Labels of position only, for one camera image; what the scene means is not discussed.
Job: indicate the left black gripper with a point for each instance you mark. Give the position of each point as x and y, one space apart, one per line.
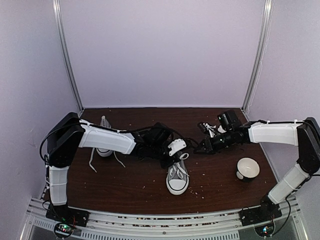
165 163

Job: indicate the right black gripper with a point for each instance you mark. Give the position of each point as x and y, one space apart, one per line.
212 148

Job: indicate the grey sneaker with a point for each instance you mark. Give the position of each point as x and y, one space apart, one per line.
101 151
177 179

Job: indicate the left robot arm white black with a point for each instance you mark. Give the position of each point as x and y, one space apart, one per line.
72 133

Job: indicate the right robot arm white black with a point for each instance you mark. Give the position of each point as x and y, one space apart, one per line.
298 141

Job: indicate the white fluted ceramic bowl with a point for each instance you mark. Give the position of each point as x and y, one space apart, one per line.
220 129

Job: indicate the black and white bowl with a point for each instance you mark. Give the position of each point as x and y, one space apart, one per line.
247 169

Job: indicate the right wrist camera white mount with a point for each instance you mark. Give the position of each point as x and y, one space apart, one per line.
207 129

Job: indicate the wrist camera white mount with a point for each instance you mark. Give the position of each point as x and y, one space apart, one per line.
175 146
207 129

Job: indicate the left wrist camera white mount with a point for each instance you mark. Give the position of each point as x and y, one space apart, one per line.
175 146

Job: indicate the front aluminium rail frame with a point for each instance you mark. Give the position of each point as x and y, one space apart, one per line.
219 225

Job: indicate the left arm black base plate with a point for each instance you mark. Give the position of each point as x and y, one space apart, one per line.
65 214

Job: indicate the right aluminium frame post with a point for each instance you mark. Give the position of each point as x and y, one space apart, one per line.
261 47

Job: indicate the aluminium frame post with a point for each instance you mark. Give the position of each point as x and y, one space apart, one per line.
261 47
56 4

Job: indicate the left aluminium frame post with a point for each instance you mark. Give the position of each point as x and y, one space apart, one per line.
56 4

